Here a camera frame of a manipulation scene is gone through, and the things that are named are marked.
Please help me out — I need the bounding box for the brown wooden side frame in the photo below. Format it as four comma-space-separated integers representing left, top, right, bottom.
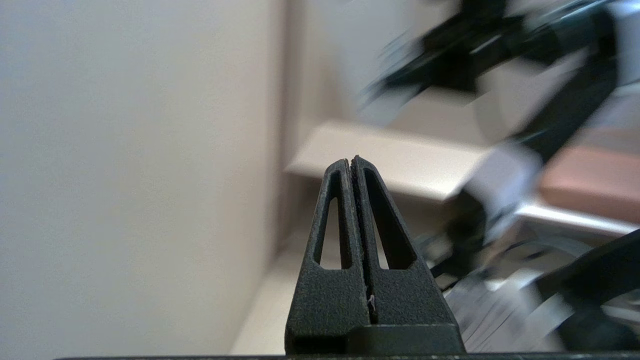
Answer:
272, 0, 321, 251

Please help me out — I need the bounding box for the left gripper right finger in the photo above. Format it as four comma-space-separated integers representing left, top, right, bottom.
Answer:
351, 155, 466, 357

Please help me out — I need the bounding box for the white room door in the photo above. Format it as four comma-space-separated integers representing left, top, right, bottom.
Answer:
0, 0, 283, 357

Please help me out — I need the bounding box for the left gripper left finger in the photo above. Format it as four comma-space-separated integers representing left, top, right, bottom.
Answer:
285, 159, 374, 357

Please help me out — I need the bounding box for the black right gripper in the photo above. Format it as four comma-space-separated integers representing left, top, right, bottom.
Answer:
424, 10, 507, 94

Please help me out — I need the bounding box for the white shelf board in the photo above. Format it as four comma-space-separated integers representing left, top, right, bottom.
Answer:
287, 120, 640, 237

